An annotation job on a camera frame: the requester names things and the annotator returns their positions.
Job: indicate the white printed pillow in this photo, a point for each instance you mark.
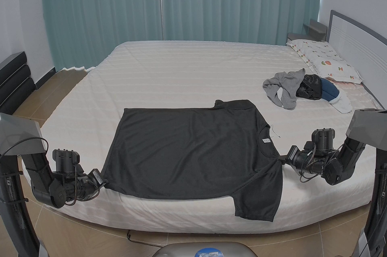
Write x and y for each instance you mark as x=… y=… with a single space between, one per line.
x=326 y=61

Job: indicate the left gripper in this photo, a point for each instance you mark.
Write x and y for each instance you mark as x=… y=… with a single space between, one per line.
x=90 y=186

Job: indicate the bed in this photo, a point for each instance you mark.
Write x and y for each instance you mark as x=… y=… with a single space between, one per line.
x=181 y=74

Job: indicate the black T-shirt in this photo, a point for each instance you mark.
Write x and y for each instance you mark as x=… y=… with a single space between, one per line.
x=187 y=153

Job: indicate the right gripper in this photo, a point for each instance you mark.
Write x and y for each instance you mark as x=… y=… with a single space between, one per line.
x=299 y=160

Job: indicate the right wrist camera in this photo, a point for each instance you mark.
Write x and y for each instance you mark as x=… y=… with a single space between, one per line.
x=309 y=147

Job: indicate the black chest of drawers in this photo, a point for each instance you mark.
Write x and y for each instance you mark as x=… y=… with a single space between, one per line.
x=15 y=83

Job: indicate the grey garment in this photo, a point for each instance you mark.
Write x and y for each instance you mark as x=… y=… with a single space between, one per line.
x=290 y=85

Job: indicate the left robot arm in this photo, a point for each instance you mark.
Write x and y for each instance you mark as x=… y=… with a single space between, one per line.
x=39 y=177

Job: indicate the black printed garment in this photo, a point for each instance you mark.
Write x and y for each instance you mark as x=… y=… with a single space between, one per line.
x=311 y=88

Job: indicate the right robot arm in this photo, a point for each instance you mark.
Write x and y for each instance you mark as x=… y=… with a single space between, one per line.
x=350 y=156

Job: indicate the white garment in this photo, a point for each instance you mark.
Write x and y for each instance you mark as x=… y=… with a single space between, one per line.
x=343 y=104

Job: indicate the dark blue garment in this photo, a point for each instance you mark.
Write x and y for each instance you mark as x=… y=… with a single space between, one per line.
x=330 y=91

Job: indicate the grey bedside table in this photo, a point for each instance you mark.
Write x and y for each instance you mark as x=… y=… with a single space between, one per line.
x=314 y=29

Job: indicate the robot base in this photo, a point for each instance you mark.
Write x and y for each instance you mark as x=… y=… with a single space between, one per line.
x=202 y=249

